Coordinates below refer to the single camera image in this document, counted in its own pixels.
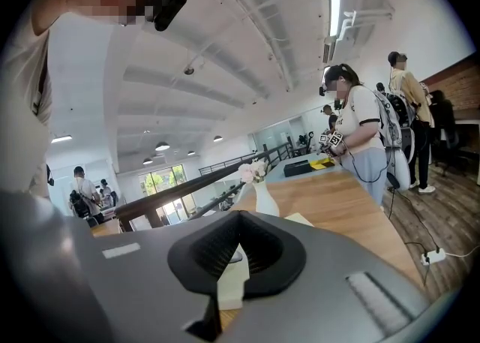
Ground beige paper sheet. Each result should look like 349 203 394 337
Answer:
283 212 315 227

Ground black office chair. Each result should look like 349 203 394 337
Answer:
429 89 470 178

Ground long ceiling light panel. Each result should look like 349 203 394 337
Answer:
328 0 342 38

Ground black floor cable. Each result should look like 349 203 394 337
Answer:
385 172 440 287

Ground black flat box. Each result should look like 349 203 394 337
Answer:
283 159 311 179

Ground dark metal railing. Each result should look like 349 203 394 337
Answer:
113 141 294 233

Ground wooden table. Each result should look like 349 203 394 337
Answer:
91 170 425 322

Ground person's white shirt torso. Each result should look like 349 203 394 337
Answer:
0 11 53 200

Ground glass balcony door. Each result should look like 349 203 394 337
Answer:
137 164 196 227

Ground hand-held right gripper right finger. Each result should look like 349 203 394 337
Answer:
239 210 308 301

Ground cream item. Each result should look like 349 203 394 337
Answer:
217 242 251 311

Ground pink flowers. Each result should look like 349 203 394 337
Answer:
238 159 269 185

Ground grey table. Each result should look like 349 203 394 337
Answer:
263 151 345 185

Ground white power strip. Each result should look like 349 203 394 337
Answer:
420 248 448 267

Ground white ceiling pipes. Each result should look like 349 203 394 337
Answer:
336 9 394 41

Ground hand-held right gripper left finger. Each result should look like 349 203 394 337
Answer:
166 210 242 296

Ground yellow flat tray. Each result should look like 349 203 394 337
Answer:
307 158 335 173

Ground white vase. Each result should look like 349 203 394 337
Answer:
254 179 281 218

